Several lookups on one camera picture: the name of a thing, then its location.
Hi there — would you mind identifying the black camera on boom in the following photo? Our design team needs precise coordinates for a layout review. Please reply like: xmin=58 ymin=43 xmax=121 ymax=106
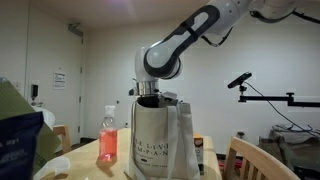
xmin=227 ymin=72 xmax=252 ymax=89

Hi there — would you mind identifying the wooden dining chair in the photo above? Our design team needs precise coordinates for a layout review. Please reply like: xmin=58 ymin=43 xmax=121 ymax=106
xmin=53 ymin=125 xmax=71 ymax=153
xmin=222 ymin=137 xmax=300 ymax=180

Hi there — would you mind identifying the white paper wall notice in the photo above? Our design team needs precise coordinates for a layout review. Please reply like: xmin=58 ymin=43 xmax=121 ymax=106
xmin=53 ymin=72 xmax=66 ymax=90

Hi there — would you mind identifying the pink liquid spray bottle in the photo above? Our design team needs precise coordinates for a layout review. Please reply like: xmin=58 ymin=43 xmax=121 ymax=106
xmin=99 ymin=105 xmax=117 ymax=161

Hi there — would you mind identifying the orange white Tazo tea carton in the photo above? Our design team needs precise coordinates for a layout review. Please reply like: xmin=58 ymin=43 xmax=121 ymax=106
xmin=193 ymin=133 xmax=204 ymax=175

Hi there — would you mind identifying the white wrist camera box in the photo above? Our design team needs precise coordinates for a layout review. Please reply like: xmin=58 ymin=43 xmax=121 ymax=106
xmin=160 ymin=91 xmax=177 ymax=100

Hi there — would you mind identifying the dark blue snack bag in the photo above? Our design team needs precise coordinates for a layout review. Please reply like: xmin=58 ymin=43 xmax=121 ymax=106
xmin=0 ymin=112 xmax=44 ymax=180

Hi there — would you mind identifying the white canvas tote bag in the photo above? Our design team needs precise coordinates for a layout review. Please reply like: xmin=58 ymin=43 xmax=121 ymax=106
xmin=125 ymin=97 xmax=200 ymax=180

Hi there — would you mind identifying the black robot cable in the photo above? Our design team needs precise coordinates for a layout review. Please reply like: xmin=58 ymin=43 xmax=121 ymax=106
xmin=199 ymin=9 xmax=320 ymax=48

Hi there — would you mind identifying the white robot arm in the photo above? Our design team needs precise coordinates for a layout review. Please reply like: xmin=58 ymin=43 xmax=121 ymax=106
xmin=129 ymin=0 xmax=319 ymax=97

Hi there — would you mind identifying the white entry door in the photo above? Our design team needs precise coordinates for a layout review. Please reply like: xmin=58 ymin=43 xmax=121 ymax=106
xmin=27 ymin=7 xmax=82 ymax=144

